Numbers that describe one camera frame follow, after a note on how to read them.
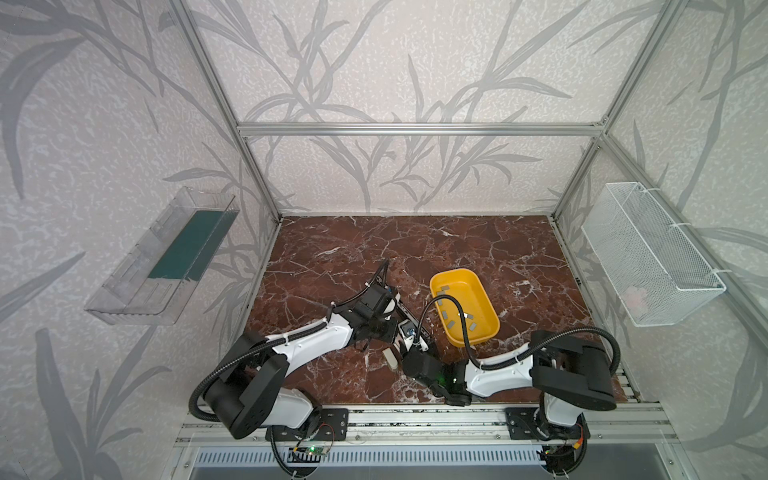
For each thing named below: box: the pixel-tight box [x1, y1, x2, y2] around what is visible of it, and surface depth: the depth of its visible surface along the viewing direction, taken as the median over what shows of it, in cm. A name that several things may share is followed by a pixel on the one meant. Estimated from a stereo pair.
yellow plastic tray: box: [429, 268, 500, 348], surface depth 98 cm
